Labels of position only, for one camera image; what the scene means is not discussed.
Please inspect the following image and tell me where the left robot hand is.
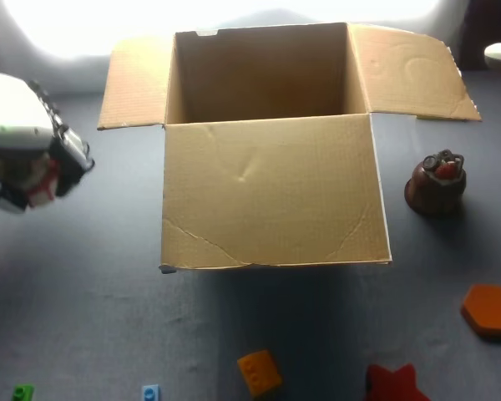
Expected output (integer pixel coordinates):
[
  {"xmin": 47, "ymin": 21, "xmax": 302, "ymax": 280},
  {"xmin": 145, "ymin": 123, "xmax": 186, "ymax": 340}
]
[{"xmin": 0, "ymin": 70, "xmax": 96, "ymax": 215}]

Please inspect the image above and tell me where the brown round figurine toy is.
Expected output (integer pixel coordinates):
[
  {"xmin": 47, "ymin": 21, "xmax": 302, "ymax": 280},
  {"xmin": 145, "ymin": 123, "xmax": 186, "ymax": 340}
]
[{"xmin": 403, "ymin": 149, "xmax": 468, "ymax": 216}]

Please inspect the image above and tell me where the brown cardboard box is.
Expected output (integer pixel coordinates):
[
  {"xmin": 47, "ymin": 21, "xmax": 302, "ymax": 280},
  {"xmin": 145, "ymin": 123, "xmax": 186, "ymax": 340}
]
[{"xmin": 96, "ymin": 21, "xmax": 483, "ymax": 275}]

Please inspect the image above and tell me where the dark curtain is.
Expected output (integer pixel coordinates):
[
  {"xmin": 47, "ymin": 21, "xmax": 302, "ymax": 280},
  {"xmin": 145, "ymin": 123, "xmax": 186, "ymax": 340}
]
[{"xmin": 458, "ymin": 0, "xmax": 501, "ymax": 73}]

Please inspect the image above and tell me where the grey table cloth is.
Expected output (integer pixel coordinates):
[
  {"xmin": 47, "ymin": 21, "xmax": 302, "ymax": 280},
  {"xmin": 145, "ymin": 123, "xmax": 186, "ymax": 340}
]
[{"xmin": 0, "ymin": 69, "xmax": 501, "ymax": 401}]

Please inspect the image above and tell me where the orange hexagon block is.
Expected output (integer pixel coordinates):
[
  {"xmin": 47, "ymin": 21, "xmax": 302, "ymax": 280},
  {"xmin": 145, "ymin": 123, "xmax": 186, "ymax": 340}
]
[{"xmin": 460, "ymin": 283, "xmax": 501, "ymax": 343}]

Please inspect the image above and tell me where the small green building brick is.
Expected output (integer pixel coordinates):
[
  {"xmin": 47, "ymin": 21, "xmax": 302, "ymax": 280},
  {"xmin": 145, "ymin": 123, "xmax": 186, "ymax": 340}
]
[{"xmin": 11, "ymin": 383, "xmax": 37, "ymax": 401}]

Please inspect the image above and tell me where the red star block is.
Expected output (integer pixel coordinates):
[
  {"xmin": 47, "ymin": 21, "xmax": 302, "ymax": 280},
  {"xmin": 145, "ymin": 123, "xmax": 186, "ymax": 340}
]
[{"xmin": 365, "ymin": 363, "xmax": 433, "ymax": 401}]

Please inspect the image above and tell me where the yellow building brick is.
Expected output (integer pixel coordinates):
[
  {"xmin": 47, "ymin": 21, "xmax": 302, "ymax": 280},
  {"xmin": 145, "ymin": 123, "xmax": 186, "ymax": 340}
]
[{"xmin": 236, "ymin": 349, "xmax": 283, "ymax": 400}]

